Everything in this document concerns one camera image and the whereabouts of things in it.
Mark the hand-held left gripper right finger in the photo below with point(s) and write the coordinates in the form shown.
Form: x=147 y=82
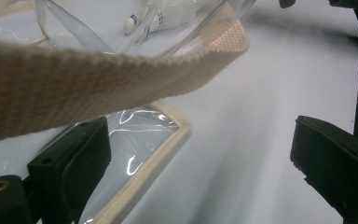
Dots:
x=338 y=168

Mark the clear tote bag beige trim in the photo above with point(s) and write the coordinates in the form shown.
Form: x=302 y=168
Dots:
x=74 y=87

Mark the white shuttlecock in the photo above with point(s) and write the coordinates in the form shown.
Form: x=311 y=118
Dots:
x=130 y=25
x=177 y=12

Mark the white table sheet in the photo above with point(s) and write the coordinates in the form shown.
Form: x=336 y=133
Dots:
x=245 y=124

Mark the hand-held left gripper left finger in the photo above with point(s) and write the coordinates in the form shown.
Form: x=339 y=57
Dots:
x=71 y=168

